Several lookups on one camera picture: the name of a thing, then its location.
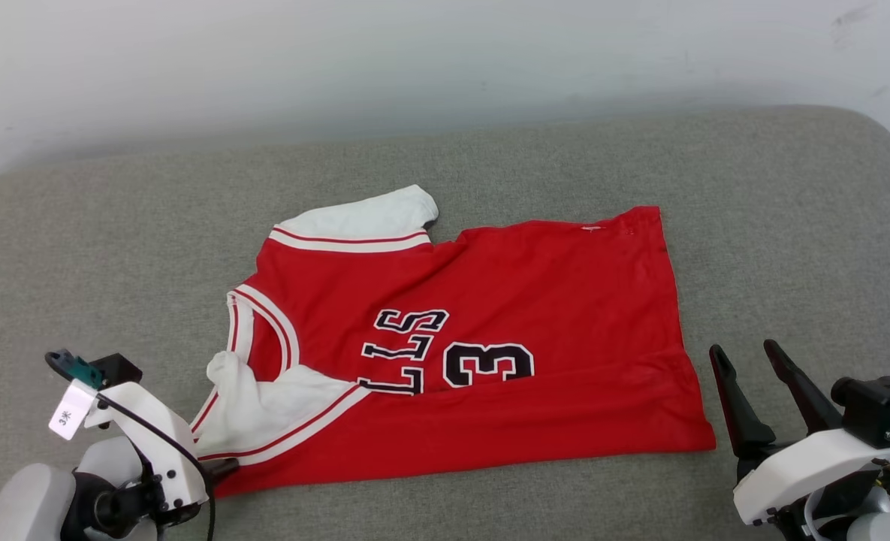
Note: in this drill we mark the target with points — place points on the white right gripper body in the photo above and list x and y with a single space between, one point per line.
805 469

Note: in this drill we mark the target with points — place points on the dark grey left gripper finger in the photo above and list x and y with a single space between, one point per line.
221 468

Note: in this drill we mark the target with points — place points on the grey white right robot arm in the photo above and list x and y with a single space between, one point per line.
865 518

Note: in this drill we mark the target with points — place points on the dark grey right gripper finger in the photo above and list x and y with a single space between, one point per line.
801 391
737 409

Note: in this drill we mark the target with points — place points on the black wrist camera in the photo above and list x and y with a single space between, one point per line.
118 370
876 409

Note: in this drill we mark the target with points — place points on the red and white basketball jersey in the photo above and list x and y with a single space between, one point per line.
535 300

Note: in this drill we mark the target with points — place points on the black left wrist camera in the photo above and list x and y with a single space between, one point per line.
118 370

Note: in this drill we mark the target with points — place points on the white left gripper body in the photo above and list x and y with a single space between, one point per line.
163 451

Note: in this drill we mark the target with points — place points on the grey fabric sofa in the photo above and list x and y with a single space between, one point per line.
565 165

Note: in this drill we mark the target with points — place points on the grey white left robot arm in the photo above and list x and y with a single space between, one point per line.
24 500

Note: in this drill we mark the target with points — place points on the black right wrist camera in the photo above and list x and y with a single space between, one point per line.
876 409

